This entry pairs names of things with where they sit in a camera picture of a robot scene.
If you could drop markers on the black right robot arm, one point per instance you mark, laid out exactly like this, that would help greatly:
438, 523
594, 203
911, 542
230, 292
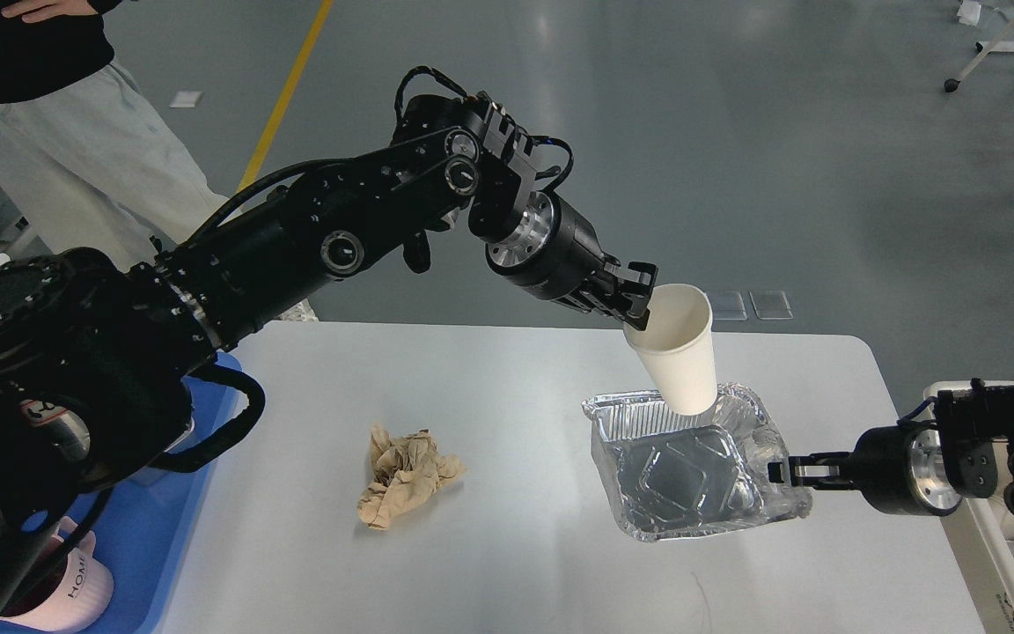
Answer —
958, 443

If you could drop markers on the pink ceramic mug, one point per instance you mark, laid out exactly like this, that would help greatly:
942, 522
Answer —
68, 599

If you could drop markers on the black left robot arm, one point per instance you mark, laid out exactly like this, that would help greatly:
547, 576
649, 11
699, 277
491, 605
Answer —
104, 372

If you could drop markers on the person in grey trousers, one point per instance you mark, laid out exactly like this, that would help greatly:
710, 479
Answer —
84, 156

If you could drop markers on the clear plastic lid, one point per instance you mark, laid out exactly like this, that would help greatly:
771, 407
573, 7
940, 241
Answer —
728, 305
771, 305

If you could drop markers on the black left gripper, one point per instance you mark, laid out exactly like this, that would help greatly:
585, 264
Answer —
554, 255

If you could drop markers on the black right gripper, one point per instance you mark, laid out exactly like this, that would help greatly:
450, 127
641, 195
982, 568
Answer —
898, 470

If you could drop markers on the white plastic bin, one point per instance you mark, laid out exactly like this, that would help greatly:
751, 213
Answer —
981, 536

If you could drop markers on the brown paper napkin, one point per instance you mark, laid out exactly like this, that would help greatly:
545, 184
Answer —
406, 472

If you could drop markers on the blue plastic tray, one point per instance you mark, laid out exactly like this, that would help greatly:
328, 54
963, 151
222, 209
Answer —
146, 527

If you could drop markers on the white paper cup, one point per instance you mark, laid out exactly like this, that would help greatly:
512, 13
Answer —
676, 347

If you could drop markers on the aluminium foil tray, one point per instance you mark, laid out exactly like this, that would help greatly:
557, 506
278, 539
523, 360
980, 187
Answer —
671, 476

